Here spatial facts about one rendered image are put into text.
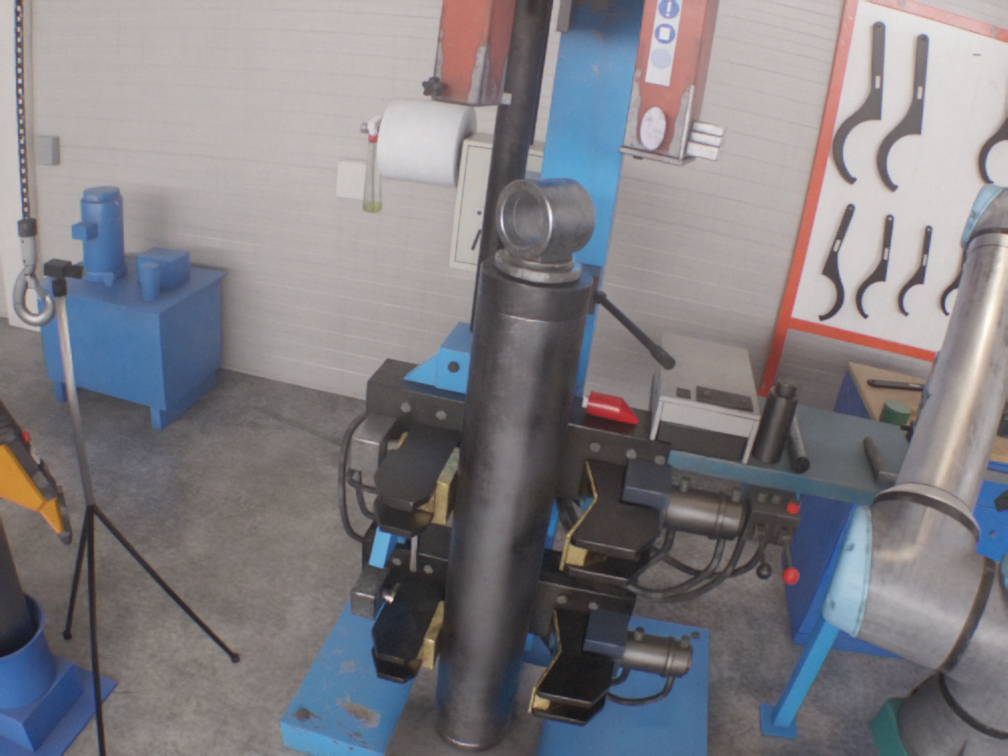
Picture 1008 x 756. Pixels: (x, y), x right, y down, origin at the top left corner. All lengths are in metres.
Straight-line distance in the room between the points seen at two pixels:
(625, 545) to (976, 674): 0.85
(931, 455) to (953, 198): 2.72
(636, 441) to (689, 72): 0.87
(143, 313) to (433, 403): 2.05
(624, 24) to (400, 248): 2.19
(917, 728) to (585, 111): 1.42
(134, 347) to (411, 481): 2.29
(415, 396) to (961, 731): 1.38
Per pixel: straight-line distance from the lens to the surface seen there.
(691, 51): 1.31
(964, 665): 0.94
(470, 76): 1.45
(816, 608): 2.95
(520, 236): 1.48
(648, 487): 1.72
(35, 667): 2.37
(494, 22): 1.45
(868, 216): 3.54
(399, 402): 1.87
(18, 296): 1.56
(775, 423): 1.81
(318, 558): 3.01
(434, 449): 1.77
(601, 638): 2.00
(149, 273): 3.62
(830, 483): 1.88
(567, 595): 2.07
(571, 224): 1.41
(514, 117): 1.76
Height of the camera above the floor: 1.92
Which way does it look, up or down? 26 degrees down
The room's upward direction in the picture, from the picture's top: 8 degrees clockwise
